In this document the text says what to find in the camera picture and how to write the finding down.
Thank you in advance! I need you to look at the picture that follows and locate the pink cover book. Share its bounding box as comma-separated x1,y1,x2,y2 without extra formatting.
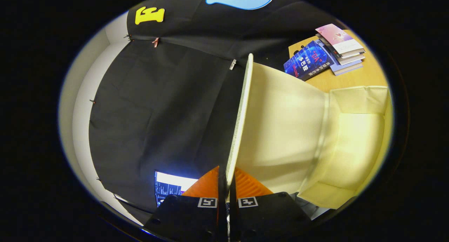
315,23,365,55

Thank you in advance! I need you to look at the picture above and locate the white cover book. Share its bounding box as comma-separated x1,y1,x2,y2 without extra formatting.
317,34,366,66

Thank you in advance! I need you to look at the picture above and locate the grey-blue cover book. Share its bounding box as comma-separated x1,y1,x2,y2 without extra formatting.
328,42,364,76

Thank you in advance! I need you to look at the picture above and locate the lit computer screen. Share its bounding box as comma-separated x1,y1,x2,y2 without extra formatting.
154,170,199,208

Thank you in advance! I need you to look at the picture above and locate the blue cover book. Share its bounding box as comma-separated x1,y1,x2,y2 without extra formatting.
283,40,335,82

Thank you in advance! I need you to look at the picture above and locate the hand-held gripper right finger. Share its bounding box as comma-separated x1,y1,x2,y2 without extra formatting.
230,167,313,242

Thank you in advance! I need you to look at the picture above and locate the beige fabric storage box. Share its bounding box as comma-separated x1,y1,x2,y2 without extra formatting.
226,54,392,210

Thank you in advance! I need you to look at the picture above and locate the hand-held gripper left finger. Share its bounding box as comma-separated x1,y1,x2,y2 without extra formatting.
144,166,225,242

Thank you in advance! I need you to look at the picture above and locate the black backdrop cloth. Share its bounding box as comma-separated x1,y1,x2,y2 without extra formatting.
89,0,339,214

